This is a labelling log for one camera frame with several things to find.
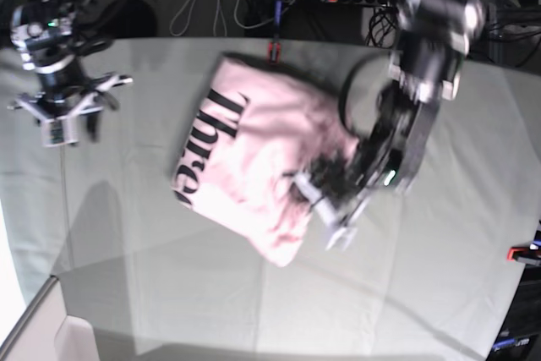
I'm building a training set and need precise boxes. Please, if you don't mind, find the red clamp at edge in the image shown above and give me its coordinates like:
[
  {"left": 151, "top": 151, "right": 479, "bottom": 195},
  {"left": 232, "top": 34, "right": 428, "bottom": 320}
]
[
  {"left": 507, "top": 246, "right": 541, "bottom": 267},
  {"left": 267, "top": 41, "right": 281, "bottom": 64}
]

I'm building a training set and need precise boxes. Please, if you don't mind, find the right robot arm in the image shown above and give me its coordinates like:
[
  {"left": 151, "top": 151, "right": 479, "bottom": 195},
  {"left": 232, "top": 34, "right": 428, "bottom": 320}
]
[{"left": 9, "top": 0, "right": 134, "bottom": 147}]

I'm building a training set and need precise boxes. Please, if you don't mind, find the pink t-shirt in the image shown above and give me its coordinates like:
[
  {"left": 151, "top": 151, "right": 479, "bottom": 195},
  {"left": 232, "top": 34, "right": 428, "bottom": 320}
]
[{"left": 172, "top": 57, "right": 358, "bottom": 267}]

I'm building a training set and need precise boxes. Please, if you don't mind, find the red clamp at centre edge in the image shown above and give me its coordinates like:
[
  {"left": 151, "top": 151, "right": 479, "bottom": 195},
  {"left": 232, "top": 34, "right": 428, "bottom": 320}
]
[{"left": 267, "top": 41, "right": 281, "bottom": 64}]

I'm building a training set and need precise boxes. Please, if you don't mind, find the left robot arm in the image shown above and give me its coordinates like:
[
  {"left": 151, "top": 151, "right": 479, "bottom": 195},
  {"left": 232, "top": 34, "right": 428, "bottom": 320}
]
[{"left": 292, "top": 0, "right": 484, "bottom": 249}]

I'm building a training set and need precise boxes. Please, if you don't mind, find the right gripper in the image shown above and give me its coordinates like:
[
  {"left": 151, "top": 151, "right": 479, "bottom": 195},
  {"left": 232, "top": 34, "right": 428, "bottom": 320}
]
[{"left": 8, "top": 56, "right": 134, "bottom": 147}]

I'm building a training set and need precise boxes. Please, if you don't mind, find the grey-green table cloth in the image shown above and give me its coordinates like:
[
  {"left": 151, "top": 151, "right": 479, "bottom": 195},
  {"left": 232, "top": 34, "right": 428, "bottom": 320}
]
[{"left": 1, "top": 38, "right": 540, "bottom": 360}]

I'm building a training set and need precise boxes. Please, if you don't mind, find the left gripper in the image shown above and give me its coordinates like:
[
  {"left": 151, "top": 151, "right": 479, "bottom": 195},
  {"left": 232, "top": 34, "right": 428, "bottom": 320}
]
[{"left": 292, "top": 153, "right": 406, "bottom": 250}]

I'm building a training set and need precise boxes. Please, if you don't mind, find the black round stand base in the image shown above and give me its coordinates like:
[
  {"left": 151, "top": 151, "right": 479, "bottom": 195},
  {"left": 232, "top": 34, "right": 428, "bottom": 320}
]
[{"left": 101, "top": 0, "right": 158, "bottom": 39}]

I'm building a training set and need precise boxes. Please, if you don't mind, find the red clamp at right edge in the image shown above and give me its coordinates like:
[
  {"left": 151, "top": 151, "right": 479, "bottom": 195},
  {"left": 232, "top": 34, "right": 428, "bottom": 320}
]
[{"left": 507, "top": 246, "right": 541, "bottom": 267}]

